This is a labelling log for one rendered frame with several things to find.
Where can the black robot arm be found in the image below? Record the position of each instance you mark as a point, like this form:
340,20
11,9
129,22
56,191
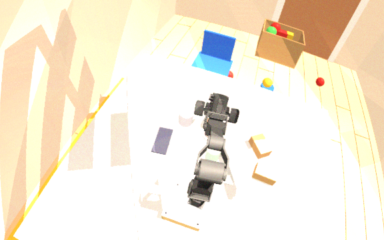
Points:
208,172

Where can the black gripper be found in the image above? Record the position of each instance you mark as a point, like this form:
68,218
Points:
200,107

